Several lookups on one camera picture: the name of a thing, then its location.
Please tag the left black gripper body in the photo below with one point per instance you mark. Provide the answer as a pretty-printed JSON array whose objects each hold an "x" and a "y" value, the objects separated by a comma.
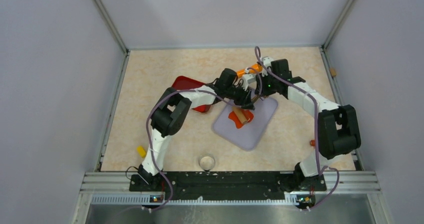
[{"x": 237, "y": 93}]

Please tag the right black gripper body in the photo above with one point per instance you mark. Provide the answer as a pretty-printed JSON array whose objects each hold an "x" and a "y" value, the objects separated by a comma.
[{"x": 268, "y": 84}]

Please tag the wooden double-ended dough roller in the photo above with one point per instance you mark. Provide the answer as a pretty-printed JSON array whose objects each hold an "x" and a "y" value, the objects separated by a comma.
[{"x": 242, "y": 115}]

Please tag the orange-red dough lump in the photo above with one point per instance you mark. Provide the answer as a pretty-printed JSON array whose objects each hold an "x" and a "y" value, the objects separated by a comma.
[{"x": 235, "y": 120}]

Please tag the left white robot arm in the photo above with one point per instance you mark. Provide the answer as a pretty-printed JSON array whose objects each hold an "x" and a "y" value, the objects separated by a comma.
[{"x": 168, "y": 115}]

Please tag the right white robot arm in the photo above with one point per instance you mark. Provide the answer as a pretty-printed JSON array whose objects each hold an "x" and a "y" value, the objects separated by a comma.
[{"x": 336, "y": 130}]

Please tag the orange plastic rolling pin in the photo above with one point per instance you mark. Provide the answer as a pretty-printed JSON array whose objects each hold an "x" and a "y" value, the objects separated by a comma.
[{"x": 250, "y": 70}]

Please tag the lavender plastic cutting board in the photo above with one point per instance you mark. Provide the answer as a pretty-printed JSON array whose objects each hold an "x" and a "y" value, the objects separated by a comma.
[{"x": 246, "y": 136}]

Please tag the small yellow block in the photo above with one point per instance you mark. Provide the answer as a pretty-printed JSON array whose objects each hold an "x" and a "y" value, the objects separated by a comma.
[{"x": 141, "y": 151}]

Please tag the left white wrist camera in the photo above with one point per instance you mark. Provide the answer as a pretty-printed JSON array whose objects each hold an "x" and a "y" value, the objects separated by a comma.
[{"x": 247, "y": 79}]

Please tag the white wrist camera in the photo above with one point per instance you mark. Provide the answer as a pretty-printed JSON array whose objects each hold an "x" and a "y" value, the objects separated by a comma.
[
  {"x": 266, "y": 64},
  {"x": 247, "y": 79}
]

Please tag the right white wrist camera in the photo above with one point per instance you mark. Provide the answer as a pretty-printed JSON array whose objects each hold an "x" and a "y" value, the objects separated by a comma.
[{"x": 266, "y": 64}]

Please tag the small tan wall knob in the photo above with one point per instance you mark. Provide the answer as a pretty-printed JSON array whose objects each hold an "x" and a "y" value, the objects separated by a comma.
[{"x": 332, "y": 72}]

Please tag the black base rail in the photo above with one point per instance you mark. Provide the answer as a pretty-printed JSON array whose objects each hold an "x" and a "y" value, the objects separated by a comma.
[{"x": 225, "y": 185}]

